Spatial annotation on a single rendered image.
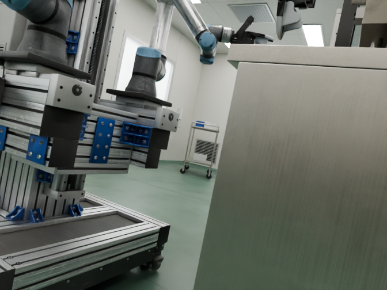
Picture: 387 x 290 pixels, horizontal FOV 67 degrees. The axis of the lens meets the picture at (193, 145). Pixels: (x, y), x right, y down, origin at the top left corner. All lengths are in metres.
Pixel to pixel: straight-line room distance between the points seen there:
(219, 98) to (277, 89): 6.50
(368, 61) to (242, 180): 0.33
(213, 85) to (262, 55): 6.61
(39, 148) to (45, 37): 0.34
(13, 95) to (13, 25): 0.50
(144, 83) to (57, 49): 0.46
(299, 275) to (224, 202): 0.20
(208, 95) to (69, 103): 6.44
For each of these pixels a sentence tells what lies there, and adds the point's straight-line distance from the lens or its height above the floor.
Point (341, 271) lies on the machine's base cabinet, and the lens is 0.64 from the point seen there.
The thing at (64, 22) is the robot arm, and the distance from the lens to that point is 1.10.
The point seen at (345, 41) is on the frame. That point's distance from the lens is 1.29.
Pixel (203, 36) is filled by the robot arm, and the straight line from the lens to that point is 1.40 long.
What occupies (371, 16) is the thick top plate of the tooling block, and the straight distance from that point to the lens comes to 0.74.
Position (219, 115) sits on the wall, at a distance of 7.06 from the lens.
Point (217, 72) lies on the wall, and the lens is 7.32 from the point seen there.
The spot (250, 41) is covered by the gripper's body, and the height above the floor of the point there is 1.20.
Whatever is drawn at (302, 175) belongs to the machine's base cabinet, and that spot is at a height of 0.64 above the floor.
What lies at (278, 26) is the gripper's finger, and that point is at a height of 1.00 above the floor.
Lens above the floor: 0.67
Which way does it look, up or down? 1 degrees down
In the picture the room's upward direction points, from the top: 11 degrees clockwise
